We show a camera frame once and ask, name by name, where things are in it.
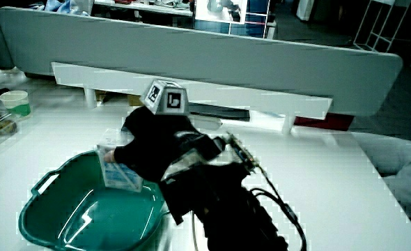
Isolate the person's right hand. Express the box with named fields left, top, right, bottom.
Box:
left=103, top=79, right=226, bottom=181

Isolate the white blue milk carton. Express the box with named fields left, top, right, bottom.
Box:
left=96, top=128, right=144, bottom=193

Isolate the green plastic plate basin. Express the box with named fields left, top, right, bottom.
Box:
left=18, top=149, right=168, bottom=251

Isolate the brown cardboard box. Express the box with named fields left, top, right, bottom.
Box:
left=127, top=93, right=144, bottom=107

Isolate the white long shelf riser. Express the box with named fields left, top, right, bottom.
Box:
left=51, top=61, right=333, bottom=135

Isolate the large gray partition panel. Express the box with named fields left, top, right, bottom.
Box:
left=0, top=6, right=404, bottom=118

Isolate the background white desk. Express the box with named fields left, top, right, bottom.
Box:
left=93, top=0, right=196, bottom=17

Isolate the white poster board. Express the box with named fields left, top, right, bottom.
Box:
left=194, top=0, right=248, bottom=24

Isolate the white green paper cup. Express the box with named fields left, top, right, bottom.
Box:
left=0, top=90, right=31, bottom=118

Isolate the clear plastic fruit container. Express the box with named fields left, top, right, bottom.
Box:
left=0, top=112, right=19, bottom=150

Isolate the blue cabinet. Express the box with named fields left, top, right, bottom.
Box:
left=193, top=0, right=276, bottom=39

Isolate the light blue cloth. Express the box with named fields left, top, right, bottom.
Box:
left=45, top=0, right=90, bottom=17

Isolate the dark red flat item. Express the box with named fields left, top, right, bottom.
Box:
left=293, top=113, right=355, bottom=132

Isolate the person's gray clothing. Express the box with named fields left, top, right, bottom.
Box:
left=351, top=131, right=411, bottom=243

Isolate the black glove cable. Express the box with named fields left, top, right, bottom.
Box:
left=249, top=163, right=308, bottom=251

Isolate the white wire rack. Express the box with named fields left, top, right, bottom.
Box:
left=352, top=0, right=411, bottom=67

